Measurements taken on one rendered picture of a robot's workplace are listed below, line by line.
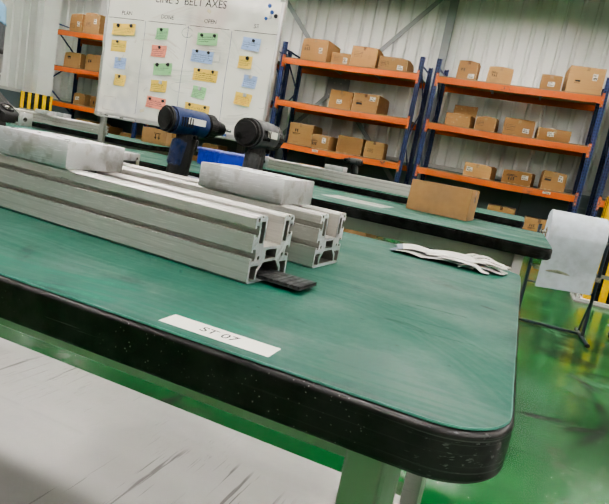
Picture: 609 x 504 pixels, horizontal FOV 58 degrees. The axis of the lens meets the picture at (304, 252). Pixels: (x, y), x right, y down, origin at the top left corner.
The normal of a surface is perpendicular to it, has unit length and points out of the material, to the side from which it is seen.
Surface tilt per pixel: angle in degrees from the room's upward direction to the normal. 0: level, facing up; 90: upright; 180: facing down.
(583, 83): 92
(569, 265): 101
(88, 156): 90
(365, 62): 95
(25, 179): 90
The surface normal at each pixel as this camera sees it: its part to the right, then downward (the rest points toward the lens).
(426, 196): -0.46, 0.05
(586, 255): -0.35, 0.31
